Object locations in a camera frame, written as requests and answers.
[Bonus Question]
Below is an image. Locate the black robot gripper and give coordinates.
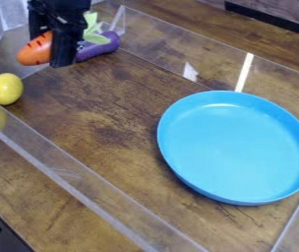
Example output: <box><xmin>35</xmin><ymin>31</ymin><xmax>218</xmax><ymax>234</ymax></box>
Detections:
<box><xmin>28</xmin><ymin>0</ymin><xmax>91</xmax><ymax>68</ymax></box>

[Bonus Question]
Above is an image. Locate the blue round plastic tray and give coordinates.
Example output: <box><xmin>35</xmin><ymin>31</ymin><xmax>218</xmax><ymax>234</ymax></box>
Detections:
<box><xmin>158</xmin><ymin>92</ymin><xmax>299</xmax><ymax>206</ymax></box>

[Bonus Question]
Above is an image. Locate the orange toy carrot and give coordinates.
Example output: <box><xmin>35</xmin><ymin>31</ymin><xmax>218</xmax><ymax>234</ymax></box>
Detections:
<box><xmin>16</xmin><ymin>11</ymin><xmax>112</xmax><ymax>67</ymax></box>

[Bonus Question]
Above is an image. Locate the clear acrylic enclosure wall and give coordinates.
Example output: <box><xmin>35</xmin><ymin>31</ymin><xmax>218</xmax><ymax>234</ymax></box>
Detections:
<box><xmin>0</xmin><ymin>0</ymin><xmax>299</xmax><ymax>252</ymax></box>

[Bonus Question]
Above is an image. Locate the purple toy eggplant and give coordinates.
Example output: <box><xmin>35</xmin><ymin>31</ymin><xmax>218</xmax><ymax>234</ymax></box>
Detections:
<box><xmin>76</xmin><ymin>31</ymin><xmax>120</xmax><ymax>62</ymax></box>

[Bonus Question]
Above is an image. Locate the yellow toy lemon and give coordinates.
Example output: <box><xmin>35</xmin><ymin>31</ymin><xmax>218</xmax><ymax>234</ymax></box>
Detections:
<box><xmin>0</xmin><ymin>73</ymin><xmax>24</xmax><ymax>105</ymax></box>

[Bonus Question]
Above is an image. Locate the black bar on background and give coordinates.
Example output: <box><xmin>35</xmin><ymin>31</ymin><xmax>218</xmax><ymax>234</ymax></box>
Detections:
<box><xmin>224</xmin><ymin>1</ymin><xmax>299</xmax><ymax>33</ymax></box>

